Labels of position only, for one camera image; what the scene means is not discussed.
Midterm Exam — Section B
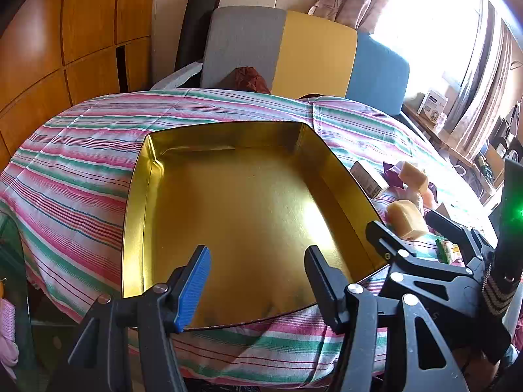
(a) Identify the white foam board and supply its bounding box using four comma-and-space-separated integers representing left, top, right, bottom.
150, 60, 204, 90

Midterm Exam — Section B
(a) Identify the grey yellow blue sofa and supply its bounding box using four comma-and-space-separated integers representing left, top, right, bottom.
200, 6, 410, 117

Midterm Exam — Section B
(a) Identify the black rolled mat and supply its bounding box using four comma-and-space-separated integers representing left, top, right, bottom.
175, 0, 221, 76

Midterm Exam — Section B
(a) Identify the gold metal tray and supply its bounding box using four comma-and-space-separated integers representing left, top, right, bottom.
122, 121, 390, 330

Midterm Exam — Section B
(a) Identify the cardboard box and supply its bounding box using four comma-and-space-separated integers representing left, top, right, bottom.
482, 143, 507, 184

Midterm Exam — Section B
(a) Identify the pink cloth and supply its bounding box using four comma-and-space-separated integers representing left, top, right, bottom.
0, 298, 19, 368

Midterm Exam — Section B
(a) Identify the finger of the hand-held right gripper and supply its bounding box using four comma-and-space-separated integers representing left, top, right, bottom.
365, 220, 485, 327
426, 210, 496, 272

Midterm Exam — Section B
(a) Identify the wooden side table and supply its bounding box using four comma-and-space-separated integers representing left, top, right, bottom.
402, 102, 503, 205

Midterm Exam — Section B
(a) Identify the white product box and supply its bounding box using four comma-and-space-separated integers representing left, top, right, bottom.
417, 90, 449, 123

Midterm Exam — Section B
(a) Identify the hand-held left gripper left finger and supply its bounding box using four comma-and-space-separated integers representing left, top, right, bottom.
49, 245, 212, 392

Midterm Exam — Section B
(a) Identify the wooden cabinet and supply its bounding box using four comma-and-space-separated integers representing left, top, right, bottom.
0, 0, 158, 170

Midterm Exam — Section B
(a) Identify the striped brown curtain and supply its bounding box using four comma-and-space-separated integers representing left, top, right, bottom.
449, 0, 515, 160

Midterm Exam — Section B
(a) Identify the yellow sponge cake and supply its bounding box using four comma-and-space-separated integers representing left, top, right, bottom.
398, 161, 430, 192
386, 200, 429, 239

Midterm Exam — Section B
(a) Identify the green snack packet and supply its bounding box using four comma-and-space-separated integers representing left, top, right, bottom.
435, 239, 462, 264

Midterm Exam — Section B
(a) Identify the striped tablecloth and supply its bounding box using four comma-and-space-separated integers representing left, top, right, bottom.
0, 89, 497, 386

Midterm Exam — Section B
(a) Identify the window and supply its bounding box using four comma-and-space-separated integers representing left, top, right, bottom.
374, 0, 491, 86

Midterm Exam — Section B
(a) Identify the white carton box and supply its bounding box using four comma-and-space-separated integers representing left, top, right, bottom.
350, 160, 390, 199

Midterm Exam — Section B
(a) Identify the dark red bag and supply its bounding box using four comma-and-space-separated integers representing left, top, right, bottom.
234, 66, 271, 94

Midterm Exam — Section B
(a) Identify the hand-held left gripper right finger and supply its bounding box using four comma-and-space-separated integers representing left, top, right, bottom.
304, 246, 470, 392

